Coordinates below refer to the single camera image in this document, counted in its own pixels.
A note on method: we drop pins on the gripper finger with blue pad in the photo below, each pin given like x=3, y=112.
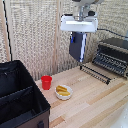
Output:
x=72, y=38

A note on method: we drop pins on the black fabric storage box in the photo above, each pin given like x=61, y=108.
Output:
x=20, y=96

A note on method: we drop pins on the red plastic cup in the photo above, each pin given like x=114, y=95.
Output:
x=46, y=82

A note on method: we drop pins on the black toaster oven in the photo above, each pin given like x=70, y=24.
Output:
x=113, y=56

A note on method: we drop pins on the yellow food pieces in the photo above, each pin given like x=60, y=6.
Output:
x=63, y=90

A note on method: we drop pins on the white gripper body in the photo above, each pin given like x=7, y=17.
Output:
x=79, y=24

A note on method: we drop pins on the woven folding screen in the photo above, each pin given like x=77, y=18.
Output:
x=30, y=33

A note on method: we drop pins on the white round bowl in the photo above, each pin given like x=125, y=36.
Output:
x=63, y=96

